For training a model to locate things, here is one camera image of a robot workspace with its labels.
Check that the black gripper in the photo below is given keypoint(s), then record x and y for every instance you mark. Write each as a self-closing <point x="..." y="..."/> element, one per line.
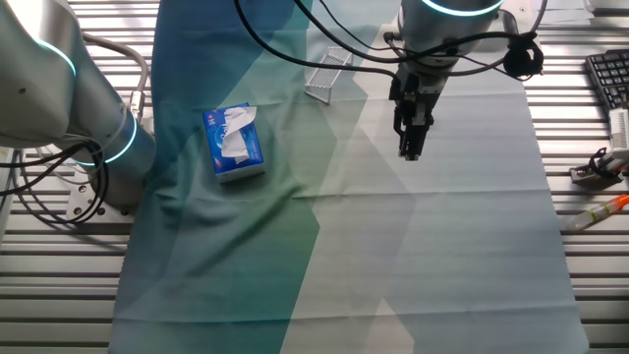
<point x="404" y="88"/>

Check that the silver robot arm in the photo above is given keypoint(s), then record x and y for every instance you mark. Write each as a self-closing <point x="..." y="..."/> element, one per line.
<point x="39" y="74"/>

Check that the white mesh toy goal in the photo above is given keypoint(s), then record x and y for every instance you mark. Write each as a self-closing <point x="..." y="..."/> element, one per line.
<point x="326" y="74"/>

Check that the blue green patchwork cloth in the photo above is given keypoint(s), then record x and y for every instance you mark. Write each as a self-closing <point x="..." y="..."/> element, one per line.
<point x="442" y="246"/>

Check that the blue tissue box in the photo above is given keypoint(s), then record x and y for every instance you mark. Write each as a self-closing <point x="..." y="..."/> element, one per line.
<point x="216" y="147"/>

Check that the clear tube with orange cap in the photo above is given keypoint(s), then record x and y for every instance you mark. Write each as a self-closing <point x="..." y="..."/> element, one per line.
<point x="597" y="212"/>

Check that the black keyboard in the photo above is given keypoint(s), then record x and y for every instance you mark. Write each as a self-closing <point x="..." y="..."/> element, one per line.
<point x="609" y="74"/>

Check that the white ribbed plastic block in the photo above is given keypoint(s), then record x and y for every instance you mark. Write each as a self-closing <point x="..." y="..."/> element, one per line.
<point x="620" y="128"/>

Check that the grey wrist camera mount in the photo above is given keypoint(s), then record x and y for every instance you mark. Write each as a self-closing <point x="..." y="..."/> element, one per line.
<point x="430" y="84"/>

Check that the small camera on bracket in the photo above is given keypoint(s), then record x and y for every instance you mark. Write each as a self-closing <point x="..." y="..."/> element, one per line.
<point x="589" y="174"/>

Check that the silver depth camera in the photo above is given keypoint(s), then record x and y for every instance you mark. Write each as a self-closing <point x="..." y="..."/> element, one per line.
<point x="607" y="5"/>

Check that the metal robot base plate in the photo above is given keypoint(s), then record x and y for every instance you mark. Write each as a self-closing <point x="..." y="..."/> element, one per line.
<point x="78" y="201"/>

